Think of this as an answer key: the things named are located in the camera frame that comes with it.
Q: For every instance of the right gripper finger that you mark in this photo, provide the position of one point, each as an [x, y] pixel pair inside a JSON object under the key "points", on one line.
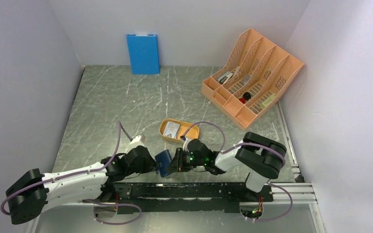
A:
{"points": [[179, 153], [175, 165]]}

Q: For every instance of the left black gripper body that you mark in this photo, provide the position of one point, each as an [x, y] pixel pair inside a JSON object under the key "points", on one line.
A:
{"points": [[145, 166]]}

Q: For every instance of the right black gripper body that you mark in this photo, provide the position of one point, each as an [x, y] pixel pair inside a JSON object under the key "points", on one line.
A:
{"points": [[188, 160]]}

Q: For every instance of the navy blue card holder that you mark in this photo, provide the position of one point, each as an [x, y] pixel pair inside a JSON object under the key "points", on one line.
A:
{"points": [[165, 158]]}

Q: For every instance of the orange oval tray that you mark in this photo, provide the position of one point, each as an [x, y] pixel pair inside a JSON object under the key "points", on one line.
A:
{"points": [[193, 133]]}

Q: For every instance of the silver VIP card stack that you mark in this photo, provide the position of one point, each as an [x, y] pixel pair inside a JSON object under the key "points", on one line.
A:
{"points": [[171, 129]]}

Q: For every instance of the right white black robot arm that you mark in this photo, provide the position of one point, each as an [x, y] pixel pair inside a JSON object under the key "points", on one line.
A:
{"points": [[263, 156]]}

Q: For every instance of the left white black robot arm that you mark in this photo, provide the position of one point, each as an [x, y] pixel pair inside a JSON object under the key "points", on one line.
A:
{"points": [[35, 192]]}

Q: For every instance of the red black stamp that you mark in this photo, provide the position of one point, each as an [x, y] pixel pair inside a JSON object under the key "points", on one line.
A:
{"points": [[245, 97]]}

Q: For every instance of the grey stapler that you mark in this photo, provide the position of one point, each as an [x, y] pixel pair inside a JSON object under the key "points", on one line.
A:
{"points": [[224, 77]]}

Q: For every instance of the green sticky note pad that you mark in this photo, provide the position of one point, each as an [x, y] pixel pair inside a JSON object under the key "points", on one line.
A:
{"points": [[266, 100]]}

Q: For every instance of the grey item in organizer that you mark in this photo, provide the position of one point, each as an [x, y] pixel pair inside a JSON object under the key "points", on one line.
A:
{"points": [[245, 79]]}

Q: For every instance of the orange desk file organizer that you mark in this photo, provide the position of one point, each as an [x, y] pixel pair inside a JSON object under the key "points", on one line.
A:
{"points": [[272, 70]]}

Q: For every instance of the blue folder box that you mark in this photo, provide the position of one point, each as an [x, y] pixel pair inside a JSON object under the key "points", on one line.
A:
{"points": [[143, 53]]}

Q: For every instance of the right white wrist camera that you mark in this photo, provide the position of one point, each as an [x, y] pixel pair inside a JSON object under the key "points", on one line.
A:
{"points": [[186, 140]]}

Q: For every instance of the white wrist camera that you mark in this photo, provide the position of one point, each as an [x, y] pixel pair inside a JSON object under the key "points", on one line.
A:
{"points": [[186, 140], [138, 140]]}

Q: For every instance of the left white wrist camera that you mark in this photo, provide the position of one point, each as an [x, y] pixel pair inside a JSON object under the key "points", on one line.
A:
{"points": [[138, 140]]}

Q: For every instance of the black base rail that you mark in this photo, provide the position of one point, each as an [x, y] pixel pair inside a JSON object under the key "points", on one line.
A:
{"points": [[174, 197]]}

